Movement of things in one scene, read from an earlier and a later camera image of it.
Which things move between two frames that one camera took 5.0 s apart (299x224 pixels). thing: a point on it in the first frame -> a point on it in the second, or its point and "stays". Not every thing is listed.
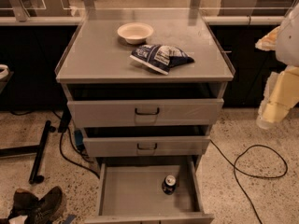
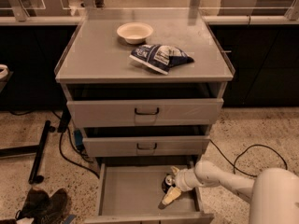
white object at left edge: [4, 71] stays
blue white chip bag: [161, 58] stays
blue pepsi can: [168, 185] stays
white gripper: [289, 46] -> [183, 180]
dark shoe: [23, 202] -> [37, 205]
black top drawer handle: [147, 113] stays
